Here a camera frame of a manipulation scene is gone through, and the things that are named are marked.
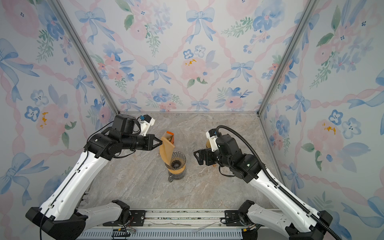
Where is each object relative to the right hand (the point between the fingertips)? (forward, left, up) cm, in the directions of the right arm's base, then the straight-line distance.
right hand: (201, 150), depth 70 cm
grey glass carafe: (-6, +15, -18) cm, 24 cm away
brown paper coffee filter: (-2, +16, +4) cm, 17 cm away
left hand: (+1, +18, +6) cm, 19 cm away
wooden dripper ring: (-4, +13, -16) cm, 21 cm away
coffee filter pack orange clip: (+20, +20, -16) cm, 32 cm away
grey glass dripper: (+2, +13, -14) cm, 19 cm away
